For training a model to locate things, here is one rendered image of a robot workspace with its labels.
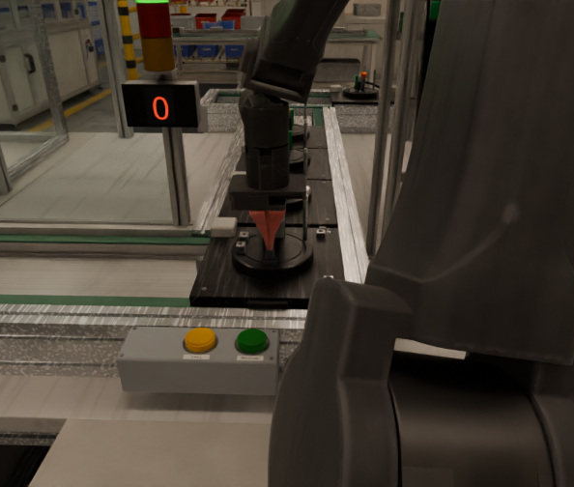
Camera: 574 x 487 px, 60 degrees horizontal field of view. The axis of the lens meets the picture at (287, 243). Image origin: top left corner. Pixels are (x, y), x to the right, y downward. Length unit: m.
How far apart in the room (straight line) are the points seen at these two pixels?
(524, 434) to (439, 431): 0.03
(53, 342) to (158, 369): 0.19
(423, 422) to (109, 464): 0.58
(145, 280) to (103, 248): 0.13
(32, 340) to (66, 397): 0.10
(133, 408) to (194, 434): 0.10
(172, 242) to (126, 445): 0.41
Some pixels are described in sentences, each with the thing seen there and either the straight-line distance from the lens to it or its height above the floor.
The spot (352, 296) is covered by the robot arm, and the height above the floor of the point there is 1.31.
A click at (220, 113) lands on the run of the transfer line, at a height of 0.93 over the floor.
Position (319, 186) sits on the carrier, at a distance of 1.15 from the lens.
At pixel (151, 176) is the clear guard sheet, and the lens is 0.99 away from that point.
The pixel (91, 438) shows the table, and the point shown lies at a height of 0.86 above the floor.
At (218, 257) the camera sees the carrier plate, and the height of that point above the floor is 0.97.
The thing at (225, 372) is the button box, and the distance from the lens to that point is 0.67.
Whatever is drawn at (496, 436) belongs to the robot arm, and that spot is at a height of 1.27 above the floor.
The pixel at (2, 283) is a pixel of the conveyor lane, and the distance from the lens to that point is 1.01.
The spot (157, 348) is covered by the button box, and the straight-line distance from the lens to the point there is 0.69.
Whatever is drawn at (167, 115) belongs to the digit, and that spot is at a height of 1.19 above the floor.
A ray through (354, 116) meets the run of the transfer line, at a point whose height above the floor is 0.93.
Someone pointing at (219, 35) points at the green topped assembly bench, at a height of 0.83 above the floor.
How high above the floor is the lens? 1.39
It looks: 28 degrees down
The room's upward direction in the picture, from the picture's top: straight up
